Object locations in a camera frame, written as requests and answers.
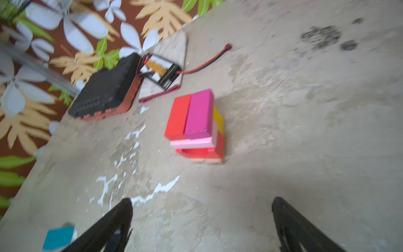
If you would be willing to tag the teal quarter-round block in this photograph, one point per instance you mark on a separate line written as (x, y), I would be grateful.
(58, 238)

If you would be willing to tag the black tool case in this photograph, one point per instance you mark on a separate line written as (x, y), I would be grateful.
(108, 92)

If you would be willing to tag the red square block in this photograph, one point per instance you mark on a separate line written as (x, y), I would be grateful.
(178, 117)

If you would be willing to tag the black charger board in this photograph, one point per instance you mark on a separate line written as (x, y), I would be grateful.
(159, 70)

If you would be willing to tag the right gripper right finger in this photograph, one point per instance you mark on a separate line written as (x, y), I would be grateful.
(298, 234)

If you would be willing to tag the pink rectangular block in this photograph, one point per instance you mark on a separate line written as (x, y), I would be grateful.
(209, 142)

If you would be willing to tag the yellow rectangular block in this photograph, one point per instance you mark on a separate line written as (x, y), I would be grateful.
(219, 120)

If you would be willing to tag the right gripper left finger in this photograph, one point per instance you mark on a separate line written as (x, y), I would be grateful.
(109, 234)

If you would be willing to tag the magenta rectangular block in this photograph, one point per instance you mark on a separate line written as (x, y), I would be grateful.
(199, 122)

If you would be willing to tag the natural wood block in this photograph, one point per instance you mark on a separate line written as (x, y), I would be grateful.
(207, 160)

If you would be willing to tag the red arch block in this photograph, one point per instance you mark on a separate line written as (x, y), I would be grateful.
(206, 153)

